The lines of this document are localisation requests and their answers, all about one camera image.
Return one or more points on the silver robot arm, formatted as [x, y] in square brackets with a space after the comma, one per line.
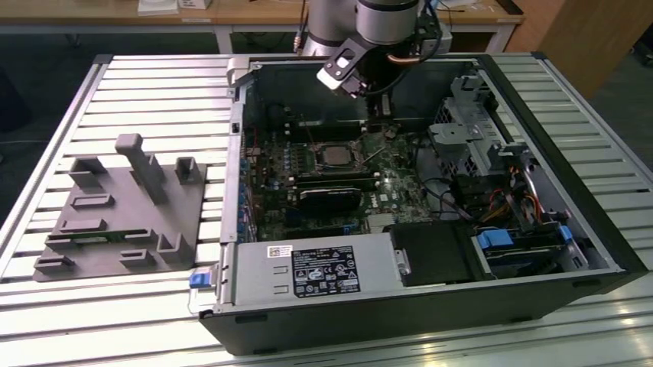
[376, 19]

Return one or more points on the black CPU socket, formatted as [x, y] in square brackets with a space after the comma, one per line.
[318, 158]

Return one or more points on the round coin battery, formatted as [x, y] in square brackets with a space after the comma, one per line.
[390, 132]

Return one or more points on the perforated metal drive cage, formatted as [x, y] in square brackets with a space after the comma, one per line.
[454, 134]

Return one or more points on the green motherboard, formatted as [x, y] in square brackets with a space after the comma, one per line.
[403, 191]

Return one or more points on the black graphics card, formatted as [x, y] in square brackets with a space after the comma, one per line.
[328, 199]

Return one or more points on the silver chipset heatsink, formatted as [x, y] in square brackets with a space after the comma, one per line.
[380, 223]

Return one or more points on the wooden cabinet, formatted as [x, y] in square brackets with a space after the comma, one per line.
[586, 38]

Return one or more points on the small white box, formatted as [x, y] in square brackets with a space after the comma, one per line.
[196, 4]

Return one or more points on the blue disk carrier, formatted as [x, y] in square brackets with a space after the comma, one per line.
[494, 239]

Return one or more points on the blue plastic latch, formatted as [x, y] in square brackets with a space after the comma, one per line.
[565, 235]

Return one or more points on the grey power supply unit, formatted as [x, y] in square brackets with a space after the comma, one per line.
[255, 275]

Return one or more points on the grey parts rack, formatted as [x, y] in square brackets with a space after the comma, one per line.
[127, 214]

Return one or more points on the wooden desk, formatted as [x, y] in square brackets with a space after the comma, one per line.
[76, 11]

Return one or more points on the blue plastic clip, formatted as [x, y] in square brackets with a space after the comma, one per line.
[200, 280]

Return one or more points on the black open PC case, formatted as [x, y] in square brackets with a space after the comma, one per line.
[407, 325]

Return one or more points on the green RAM stick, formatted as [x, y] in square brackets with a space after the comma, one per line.
[96, 238]

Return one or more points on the black bin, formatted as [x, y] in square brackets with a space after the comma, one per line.
[9, 99]

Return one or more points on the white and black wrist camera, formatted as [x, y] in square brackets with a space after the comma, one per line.
[339, 69]

